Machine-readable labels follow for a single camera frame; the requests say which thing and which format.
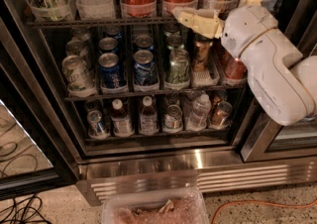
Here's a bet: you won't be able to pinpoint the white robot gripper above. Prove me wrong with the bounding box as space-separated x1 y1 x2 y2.
172 0 278 58

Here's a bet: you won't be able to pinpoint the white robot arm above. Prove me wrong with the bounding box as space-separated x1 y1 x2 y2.
173 0 317 126

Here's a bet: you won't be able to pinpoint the gold brown can front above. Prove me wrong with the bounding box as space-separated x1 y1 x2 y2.
192 34 213 72

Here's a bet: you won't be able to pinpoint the red can front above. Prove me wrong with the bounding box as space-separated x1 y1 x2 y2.
225 57 247 80

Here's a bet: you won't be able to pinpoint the clear water bottle bottom shelf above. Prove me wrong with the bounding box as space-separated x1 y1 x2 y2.
186 94 211 131

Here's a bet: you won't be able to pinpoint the copper can bottom shelf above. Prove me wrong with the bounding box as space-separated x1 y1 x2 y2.
210 101 232 129

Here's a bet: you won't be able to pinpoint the silver can bottom shelf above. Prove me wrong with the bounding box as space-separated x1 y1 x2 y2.
163 105 183 133

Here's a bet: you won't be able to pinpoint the stainless steel fridge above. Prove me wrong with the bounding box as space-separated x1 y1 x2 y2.
0 0 317 205

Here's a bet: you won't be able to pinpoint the blue Pepsi can front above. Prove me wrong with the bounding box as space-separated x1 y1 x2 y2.
98 53 127 93

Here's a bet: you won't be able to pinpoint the white green can front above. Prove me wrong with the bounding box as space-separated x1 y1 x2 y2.
62 56 97 97

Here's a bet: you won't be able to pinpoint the blue can bottom shelf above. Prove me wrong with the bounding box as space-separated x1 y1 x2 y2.
87 110 109 139

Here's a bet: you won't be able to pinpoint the open glass fridge door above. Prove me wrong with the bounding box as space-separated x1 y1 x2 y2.
0 68 78 200

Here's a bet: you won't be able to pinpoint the brown juice bottle right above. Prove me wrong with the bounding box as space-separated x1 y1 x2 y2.
140 96 159 135

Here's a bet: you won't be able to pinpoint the brown juice bottle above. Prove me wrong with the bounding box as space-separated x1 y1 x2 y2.
111 99 134 137
140 96 159 135

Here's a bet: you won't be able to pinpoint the brown juice bottle left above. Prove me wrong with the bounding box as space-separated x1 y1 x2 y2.
111 99 134 137

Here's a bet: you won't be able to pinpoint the clear plastic bin on floor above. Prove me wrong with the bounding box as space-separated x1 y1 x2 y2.
101 187 209 224

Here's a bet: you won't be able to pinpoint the orange cable on floor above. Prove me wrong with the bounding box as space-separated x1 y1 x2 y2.
211 198 317 224

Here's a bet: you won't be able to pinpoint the black cables on floor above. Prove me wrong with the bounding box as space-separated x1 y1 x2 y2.
0 194 53 224

